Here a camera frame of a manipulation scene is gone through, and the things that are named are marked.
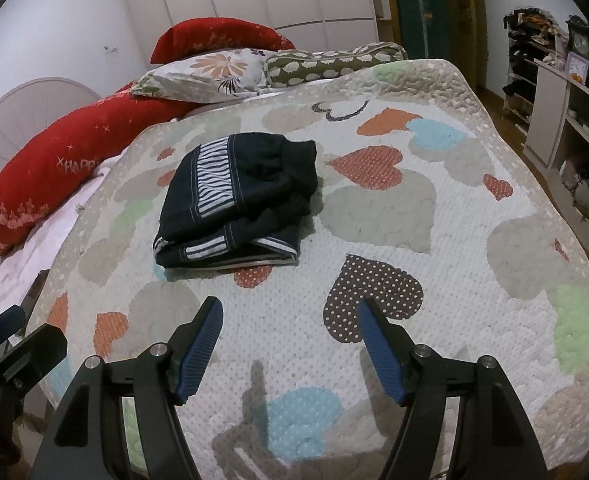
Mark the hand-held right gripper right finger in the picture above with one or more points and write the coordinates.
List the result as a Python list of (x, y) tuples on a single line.
[(382, 355)]

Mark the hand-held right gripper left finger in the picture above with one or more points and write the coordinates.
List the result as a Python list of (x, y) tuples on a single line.
[(202, 350)]

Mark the black pants with striped lining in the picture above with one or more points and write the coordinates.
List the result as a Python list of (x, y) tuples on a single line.
[(244, 195)]

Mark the pale pink sheet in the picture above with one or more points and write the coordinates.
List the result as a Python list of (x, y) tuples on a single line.
[(39, 250)]

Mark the heart patterned quilt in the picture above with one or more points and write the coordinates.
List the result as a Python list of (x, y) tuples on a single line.
[(374, 210)]

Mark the long red pillow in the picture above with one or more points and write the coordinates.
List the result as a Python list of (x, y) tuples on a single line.
[(69, 160)]

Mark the white round headboard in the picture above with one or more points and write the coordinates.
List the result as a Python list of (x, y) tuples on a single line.
[(29, 115)]

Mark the white floral pillow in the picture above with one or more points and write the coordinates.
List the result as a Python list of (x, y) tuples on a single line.
[(199, 77)]

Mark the white television cabinet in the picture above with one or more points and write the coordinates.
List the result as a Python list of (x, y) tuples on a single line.
[(549, 110)]

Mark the olive cloud print pillow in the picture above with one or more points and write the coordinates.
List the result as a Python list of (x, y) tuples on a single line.
[(329, 62)]

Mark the red floral pillow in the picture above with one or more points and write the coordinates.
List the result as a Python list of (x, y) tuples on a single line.
[(214, 37)]

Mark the shoe rack with shoes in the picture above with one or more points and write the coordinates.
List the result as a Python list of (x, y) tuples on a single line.
[(524, 65)]

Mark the green door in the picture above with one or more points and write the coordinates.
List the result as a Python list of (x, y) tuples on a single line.
[(419, 10)]

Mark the wooden door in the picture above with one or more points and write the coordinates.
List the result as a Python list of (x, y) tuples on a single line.
[(467, 15)]

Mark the dark mantel clock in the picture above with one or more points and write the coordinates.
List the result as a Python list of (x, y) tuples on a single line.
[(577, 35)]

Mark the wall socket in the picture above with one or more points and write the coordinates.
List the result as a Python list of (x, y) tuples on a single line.
[(110, 49)]

